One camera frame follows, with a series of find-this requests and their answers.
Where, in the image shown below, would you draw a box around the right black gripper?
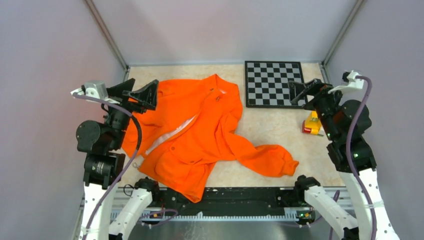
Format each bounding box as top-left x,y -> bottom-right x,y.
287,77 -> 349,140

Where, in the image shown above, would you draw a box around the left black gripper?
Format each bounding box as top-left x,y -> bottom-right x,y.
102,76 -> 159,148

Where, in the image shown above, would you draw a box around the orange zip jacket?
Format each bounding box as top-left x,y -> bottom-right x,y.
122,74 -> 299,203

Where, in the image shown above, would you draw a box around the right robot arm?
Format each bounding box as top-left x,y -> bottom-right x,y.
288,79 -> 399,240

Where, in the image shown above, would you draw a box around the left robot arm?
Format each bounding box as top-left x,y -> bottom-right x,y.
71,78 -> 161,240

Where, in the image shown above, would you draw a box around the yellow red toy blocks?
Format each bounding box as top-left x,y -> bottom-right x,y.
301,111 -> 325,137

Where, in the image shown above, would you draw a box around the black white checkerboard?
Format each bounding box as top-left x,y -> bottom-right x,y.
244,60 -> 308,109

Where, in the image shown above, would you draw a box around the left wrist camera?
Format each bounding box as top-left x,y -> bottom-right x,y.
70,80 -> 120,105

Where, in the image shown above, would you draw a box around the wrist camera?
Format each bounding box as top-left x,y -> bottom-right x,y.
328,70 -> 364,95
70,80 -> 120,105

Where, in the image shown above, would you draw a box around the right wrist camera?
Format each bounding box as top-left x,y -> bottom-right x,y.
328,70 -> 364,95

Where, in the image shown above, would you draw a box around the aluminium front rail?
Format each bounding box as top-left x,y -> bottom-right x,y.
80,179 -> 359,237

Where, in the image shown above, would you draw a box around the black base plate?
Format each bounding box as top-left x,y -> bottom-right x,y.
150,187 -> 308,217

